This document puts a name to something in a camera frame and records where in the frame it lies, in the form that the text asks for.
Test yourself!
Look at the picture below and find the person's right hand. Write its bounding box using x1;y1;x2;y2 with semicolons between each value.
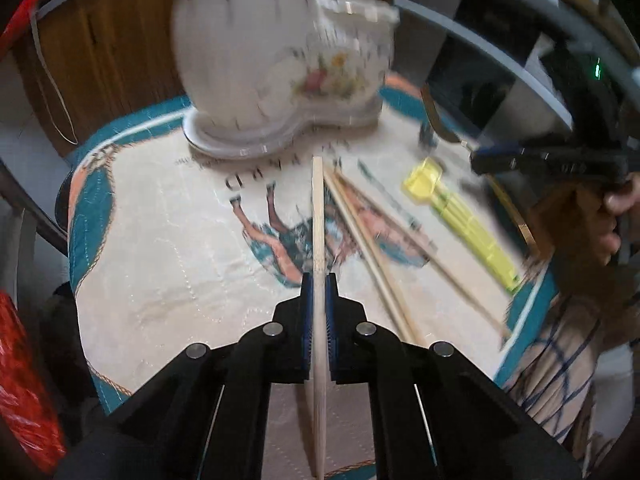
597;172;640;267

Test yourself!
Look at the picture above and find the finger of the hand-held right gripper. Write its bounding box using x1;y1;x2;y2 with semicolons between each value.
470;144;629;183

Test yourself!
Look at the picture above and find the black built-in oven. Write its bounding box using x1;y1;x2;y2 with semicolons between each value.
425;25;556;143

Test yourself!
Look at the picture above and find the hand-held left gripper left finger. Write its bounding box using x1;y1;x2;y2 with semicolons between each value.
52;273;315;480

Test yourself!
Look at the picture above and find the thin wooden chopstick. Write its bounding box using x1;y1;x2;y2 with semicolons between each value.
339;174;512;343

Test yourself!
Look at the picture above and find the curved metal frame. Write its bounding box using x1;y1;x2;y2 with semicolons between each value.
0;159;69;256

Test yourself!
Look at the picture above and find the white cord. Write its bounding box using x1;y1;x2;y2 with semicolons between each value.
29;7;80;146

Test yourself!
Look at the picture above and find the person's right forearm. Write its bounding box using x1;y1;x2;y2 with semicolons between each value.
505;270;640;463

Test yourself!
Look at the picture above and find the printed quilted table mat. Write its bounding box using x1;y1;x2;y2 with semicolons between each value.
67;72;558;480

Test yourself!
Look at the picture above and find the red patterned package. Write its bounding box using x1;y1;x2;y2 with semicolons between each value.
0;291;68;474

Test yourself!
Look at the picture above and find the wooden kitchen base cabinet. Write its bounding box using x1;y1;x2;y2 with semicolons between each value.
10;0;187;158

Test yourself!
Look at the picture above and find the yellow-green plastic utensil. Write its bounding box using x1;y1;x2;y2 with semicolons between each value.
401;157;521;294

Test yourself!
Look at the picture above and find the white floral ceramic utensil holder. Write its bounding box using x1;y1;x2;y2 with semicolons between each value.
171;0;402;159

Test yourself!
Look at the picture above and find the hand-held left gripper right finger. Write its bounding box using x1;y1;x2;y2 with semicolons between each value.
324;273;583;480

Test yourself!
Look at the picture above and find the light wooden chopstick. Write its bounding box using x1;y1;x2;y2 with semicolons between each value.
331;169;427;347
323;164;417;347
306;156;331;480

